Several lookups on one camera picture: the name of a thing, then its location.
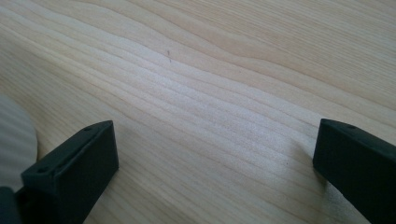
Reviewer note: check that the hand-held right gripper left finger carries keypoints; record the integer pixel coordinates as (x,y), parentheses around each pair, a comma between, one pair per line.
(74,174)

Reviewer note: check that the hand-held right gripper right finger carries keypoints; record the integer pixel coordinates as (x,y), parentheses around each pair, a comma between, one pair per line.
(358,165)

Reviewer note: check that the white ribbed round object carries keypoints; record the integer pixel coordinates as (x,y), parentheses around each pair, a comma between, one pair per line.
(14,146)

